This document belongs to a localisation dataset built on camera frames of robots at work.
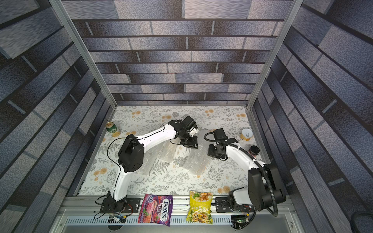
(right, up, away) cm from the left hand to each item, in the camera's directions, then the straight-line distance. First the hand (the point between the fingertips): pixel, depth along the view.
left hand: (198, 147), depth 87 cm
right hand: (+8, -4, +2) cm, 10 cm away
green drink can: (-58, +12, +7) cm, 59 cm away
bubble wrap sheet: (-2, -7, -5) cm, 9 cm away
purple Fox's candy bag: (-22, -28, -15) cm, 39 cm away
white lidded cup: (+34, +7, +10) cm, 36 cm away
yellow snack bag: (-1, -27, -18) cm, 33 cm away
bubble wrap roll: (-23, -4, +3) cm, 23 cm away
